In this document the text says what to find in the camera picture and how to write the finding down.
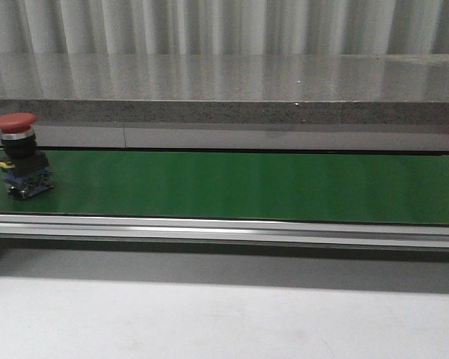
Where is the white curtain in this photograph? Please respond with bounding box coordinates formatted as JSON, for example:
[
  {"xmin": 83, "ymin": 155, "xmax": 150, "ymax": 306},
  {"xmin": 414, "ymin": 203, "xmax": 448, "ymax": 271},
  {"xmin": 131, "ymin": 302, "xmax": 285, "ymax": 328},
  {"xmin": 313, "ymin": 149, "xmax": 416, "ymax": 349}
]
[{"xmin": 0, "ymin": 1, "xmax": 449, "ymax": 55}]

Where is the green conveyor belt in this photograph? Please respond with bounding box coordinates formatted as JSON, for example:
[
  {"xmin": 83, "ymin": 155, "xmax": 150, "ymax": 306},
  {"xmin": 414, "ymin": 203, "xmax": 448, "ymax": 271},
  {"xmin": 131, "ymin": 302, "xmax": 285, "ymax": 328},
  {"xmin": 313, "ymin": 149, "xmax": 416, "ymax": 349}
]
[{"xmin": 0, "ymin": 147, "xmax": 449, "ymax": 254}]

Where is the red push button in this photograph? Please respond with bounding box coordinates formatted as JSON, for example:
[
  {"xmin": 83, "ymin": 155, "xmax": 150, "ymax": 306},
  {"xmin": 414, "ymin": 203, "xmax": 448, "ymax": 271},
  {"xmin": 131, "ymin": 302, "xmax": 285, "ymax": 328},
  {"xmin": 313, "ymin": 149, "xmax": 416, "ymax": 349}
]
[{"xmin": 0, "ymin": 112, "xmax": 54, "ymax": 200}]

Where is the grey granite counter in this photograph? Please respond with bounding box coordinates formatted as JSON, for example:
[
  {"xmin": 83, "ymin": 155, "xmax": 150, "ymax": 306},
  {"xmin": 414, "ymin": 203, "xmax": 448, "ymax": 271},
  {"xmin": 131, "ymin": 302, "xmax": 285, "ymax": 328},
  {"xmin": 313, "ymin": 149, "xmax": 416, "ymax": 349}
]
[{"xmin": 0, "ymin": 53, "xmax": 449, "ymax": 152}]

